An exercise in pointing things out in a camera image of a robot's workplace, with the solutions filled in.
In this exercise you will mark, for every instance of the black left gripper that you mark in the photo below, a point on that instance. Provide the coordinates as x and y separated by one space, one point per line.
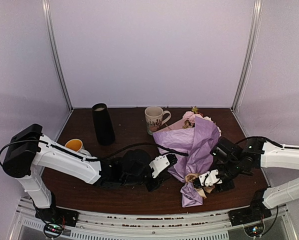
151 187

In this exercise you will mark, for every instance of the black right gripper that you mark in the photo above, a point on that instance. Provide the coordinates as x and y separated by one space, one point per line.
229 186

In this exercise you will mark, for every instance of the beige satin ribbon bow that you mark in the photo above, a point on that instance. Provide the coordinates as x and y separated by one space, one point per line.
197 185

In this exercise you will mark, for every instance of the purple flower bouquet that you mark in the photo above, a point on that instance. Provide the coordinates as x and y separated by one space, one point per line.
196 135

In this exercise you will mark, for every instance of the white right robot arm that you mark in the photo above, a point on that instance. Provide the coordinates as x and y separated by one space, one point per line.
258 152

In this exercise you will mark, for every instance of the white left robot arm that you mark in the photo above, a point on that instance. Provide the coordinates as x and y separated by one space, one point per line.
31 148

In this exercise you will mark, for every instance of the black tall vase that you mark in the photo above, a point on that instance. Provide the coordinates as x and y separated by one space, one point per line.
103 126

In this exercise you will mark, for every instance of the cream printed mug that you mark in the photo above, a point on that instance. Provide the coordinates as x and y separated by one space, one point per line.
155 117

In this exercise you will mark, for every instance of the floral mug yellow inside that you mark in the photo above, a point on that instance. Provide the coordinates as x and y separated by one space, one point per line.
77 146

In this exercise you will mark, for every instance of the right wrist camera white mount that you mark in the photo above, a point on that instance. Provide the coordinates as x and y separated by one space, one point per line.
210 178

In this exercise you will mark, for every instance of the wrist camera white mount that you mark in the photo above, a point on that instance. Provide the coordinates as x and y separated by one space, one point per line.
162 162
210 178

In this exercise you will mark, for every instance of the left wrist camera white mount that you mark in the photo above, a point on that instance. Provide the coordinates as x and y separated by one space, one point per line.
162 162

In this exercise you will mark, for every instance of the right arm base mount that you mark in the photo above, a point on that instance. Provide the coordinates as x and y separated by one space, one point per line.
252 216

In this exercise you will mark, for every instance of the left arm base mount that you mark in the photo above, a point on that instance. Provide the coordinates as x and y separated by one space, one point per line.
55 219

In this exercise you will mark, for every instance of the white vented front rail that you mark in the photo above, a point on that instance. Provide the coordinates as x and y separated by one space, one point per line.
213 225

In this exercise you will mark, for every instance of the right aluminium frame post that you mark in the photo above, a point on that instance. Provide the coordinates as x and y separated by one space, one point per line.
251 46

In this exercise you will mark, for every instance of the aluminium frame post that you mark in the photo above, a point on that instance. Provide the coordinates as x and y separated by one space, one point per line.
55 55
251 46

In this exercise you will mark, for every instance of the left aluminium frame post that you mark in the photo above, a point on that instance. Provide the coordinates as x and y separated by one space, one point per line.
55 55

